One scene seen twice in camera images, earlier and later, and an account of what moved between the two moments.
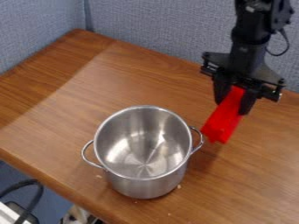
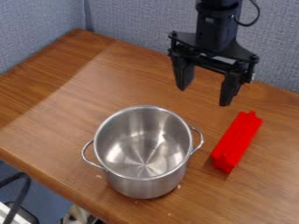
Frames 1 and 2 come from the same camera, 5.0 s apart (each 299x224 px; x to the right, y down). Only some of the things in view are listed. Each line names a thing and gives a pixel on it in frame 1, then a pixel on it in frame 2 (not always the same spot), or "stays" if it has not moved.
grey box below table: x=13 y=214 stays
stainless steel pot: x=143 y=145 stays
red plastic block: x=219 y=126 -> x=244 y=128
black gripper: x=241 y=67 -> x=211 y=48
